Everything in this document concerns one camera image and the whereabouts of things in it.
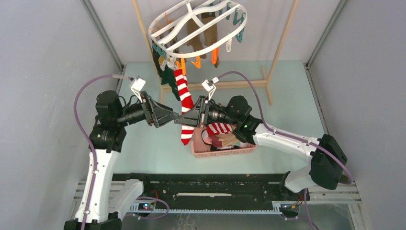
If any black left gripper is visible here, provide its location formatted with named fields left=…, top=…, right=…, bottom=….
left=117, top=92, right=180, bottom=128

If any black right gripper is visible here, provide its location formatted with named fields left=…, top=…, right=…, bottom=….
left=175, top=96, right=239, bottom=129

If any red white striped sock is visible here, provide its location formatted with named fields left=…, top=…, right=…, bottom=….
left=206, top=122, right=234, bottom=136
left=174, top=69, right=194, bottom=146

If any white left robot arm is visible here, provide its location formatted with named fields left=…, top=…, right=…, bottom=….
left=64, top=91, right=178, bottom=230

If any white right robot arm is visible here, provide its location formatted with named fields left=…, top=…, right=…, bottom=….
left=174, top=95, right=347, bottom=200

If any wooden hanger rack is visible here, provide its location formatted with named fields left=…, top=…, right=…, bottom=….
left=131, top=0, right=300, bottom=106

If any white oval clip hanger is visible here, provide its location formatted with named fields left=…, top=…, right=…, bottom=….
left=147, top=0, right=248, bottom=59

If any pink plastic basket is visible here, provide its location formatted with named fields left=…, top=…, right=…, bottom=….
left=191, top=126, right=256, bottom=158

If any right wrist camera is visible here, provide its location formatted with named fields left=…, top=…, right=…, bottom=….
left=201, top=77, right=219, bottom=101

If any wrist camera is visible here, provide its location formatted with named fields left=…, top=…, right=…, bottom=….
left=201, top=77, right=219, bottom=101
left=130, top=76, right=146, bottom=101

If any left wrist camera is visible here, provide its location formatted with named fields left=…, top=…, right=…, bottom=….
left=130, top=76, right=146, bottom=101

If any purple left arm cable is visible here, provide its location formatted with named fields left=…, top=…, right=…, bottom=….
left=73, top=74, right=170, bottom=230

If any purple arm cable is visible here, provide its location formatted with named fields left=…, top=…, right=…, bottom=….
left=73, top=74, right=170, bottom=230
left=215, top=70, right=354, bottom=230

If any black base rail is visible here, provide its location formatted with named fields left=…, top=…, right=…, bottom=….
left=113, top=173, right=310, bottom=211

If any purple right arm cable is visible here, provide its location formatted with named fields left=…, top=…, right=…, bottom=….
left=215, top=70, right=354, bottom=230

